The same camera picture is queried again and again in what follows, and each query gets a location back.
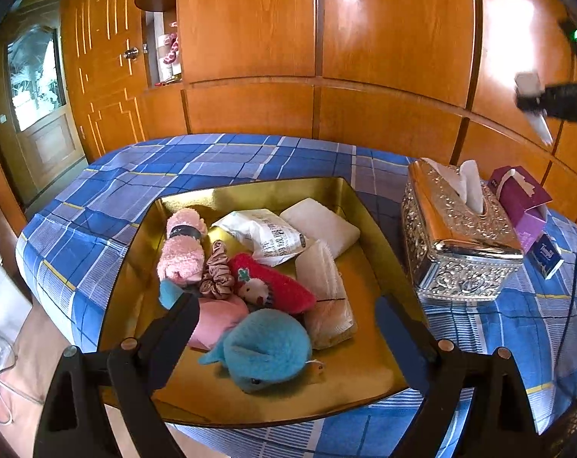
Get brown satin scrunchie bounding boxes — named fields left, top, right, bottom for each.
left=198, top=241, right=237, bottom=301

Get purple tissue box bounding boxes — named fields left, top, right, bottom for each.
left=488, top=166, right=554, bottom=253

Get black cable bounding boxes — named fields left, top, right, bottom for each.
left=556, top=226, right=577, bottom=361

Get beige cloth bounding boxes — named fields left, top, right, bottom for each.
left=303, top=296, right=356, bottom=350

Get red Hello Kitty pouch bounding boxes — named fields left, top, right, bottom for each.
left=227, top=253, right=317, bottom=314

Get blue tissue pack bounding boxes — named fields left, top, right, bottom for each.
left=527, top=234, right=565, bottom=281

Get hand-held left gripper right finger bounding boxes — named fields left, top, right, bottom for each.
left=375, top=295, right=544, bottom=458

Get pink fluffy socks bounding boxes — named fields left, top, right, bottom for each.
left=156, top=207, right=208, bottom=287

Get dark patterned cloth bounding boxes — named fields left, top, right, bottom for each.
left=541, top=391, right=577, bottom=458

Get blue fuzzy cloth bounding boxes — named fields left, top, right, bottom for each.
left=159, top=279, right=185, bottom=311

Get pink plush toy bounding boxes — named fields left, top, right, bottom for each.
left=161, top=21, right=181, bottom=65

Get pink cloth pouch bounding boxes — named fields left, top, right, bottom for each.
left=188, top=293, right=250, bottom=350

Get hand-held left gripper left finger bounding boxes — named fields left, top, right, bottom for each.
left=33, top=292, right=202, bottom=458

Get gold tray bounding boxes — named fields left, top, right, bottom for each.
left=98, top=176, right=430, bottom=427

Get blue plush whale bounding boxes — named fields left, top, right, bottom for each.
left=198, top=308, right=325, bottom=394

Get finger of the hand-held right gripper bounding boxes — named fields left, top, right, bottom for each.
left=516, top=87, right=556, bottom=118

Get blue plaid bed sheet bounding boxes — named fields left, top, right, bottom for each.
left=16, top=132, right=577, bottom=458

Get silver embossed tissue box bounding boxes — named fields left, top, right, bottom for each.
left=402, top=158, right=525, bottom=303

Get wooden door with glass pane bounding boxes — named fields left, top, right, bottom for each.
left=0, top=0, right=86, bottom=206

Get white printed packet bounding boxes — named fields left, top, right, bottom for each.
left=211, top=208, right=308, bottom=268

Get white gauze cloth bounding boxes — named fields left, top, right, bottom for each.
left=295, top=240, right=349, bottom=301

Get wooden wardrobe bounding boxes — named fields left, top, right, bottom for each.
left=62, top=0, right=577, bottom=223

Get white towel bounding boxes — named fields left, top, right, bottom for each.
left=280, top=198, right=361, bottom=258

